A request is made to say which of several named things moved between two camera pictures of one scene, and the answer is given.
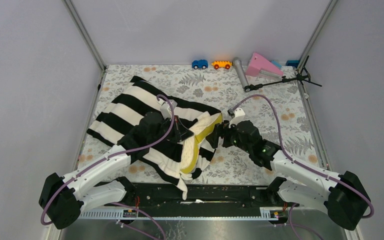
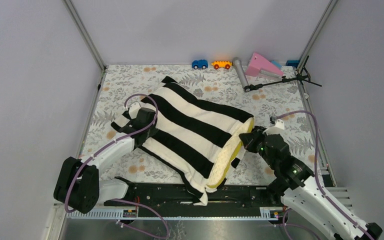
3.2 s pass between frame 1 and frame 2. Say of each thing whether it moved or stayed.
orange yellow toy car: stayed
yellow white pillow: moved
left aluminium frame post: stayed
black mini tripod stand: stayed
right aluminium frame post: stayed
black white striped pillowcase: moved
